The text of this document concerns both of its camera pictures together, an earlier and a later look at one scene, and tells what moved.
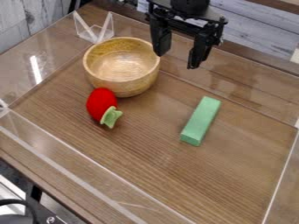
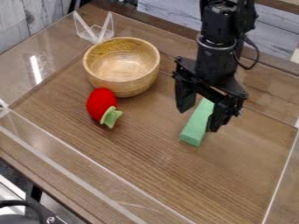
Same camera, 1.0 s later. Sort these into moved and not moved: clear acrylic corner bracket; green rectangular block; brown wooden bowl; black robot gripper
Moved: black robot gripper
Not moved: green rectangular block; brown wooden bowl; clear acrylic corner bracket
